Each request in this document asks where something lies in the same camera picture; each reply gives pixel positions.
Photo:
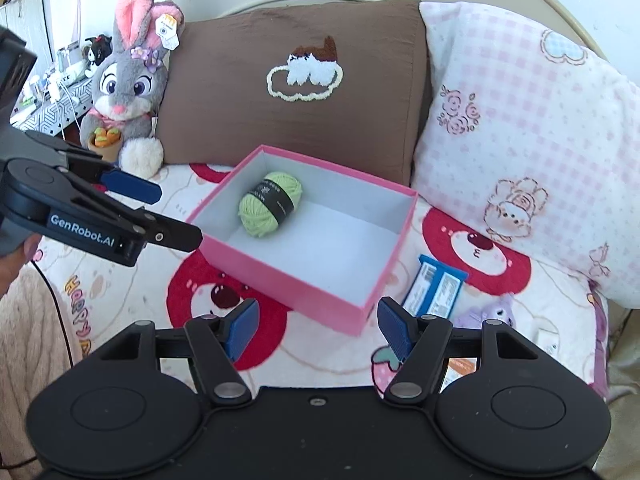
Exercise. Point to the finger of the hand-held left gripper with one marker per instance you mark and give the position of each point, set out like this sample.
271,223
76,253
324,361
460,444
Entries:
175,235
135,187

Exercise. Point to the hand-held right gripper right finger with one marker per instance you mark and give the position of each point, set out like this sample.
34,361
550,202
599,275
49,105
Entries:
395,330

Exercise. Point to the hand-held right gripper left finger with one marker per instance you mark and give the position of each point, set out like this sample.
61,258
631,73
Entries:
242,330

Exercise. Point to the blue snack packet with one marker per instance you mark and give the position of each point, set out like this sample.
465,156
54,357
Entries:
435,285

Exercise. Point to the pink cardboard box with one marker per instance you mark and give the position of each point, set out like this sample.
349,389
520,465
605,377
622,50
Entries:
280,282

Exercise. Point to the small orange white box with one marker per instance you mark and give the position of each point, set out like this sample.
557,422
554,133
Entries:
460,367

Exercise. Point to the purple plush toy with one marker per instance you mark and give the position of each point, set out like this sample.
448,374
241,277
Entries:
492,312

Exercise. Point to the person's left hand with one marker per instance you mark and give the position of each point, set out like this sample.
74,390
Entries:
15,270

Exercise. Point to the green yarn ball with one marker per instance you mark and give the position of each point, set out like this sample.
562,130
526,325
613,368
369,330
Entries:
255,210

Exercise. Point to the side table with patterned cloth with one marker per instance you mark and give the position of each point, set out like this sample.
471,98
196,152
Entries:
45,110

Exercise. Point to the grey rabbit plush toy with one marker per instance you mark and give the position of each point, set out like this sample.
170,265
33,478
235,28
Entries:
127,80

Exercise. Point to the brown pillow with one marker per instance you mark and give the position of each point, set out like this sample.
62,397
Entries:
225,110

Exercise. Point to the white power strip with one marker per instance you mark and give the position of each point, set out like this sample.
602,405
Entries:
67,75

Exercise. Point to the beige knit cloth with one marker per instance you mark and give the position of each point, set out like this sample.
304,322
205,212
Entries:
30,335

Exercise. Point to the black plush toy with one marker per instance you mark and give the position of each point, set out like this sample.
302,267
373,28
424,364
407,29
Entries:
97,52

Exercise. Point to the white cabinet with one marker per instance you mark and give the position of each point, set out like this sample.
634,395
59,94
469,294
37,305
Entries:
25,15

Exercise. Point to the pink checked pillow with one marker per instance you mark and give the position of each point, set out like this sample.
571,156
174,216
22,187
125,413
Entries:
525,135

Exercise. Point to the beige bed sheet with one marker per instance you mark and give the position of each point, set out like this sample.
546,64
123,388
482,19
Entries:
625,385

